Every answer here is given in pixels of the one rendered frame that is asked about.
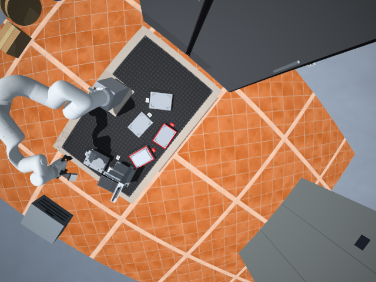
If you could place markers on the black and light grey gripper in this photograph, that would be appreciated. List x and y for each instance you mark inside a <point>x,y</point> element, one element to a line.
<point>61,164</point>

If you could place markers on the black microplate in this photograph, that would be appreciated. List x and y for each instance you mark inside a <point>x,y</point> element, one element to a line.
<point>107,183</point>

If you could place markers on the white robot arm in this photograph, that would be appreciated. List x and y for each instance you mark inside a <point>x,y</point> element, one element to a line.
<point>79,103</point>

